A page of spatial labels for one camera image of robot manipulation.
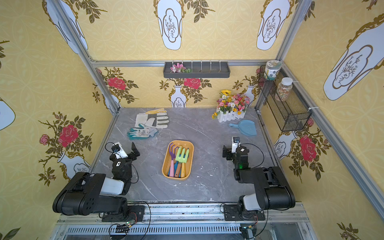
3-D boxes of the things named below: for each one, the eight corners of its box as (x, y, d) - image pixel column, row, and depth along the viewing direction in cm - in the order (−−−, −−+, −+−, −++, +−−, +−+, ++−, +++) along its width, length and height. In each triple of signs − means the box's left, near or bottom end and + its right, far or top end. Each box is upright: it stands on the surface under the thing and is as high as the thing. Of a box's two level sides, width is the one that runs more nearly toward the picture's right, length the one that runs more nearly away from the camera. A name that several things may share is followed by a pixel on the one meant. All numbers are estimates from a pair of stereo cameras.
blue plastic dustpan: (231, 135, 107) (232, 133, 105) (228, 122, 115) (229, 119, 113) (256, 135, 107) (257, 133, 105) (252, 122, 115) (253, 119, 113)
